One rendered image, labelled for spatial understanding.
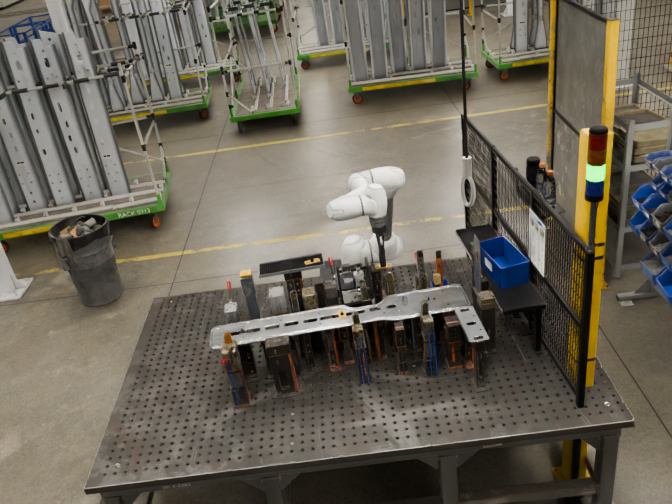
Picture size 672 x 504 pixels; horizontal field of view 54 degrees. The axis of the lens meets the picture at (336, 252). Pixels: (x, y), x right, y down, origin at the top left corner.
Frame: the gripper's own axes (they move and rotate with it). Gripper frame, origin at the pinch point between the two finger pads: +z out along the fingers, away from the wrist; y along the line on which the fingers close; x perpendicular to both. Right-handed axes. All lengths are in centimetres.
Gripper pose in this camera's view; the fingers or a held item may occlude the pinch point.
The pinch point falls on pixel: (382, 259)
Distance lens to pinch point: 336.5
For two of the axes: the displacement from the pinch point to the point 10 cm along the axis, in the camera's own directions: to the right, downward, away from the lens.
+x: 9.9, -1.4, -0.1
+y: 0.6, 4.9, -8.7
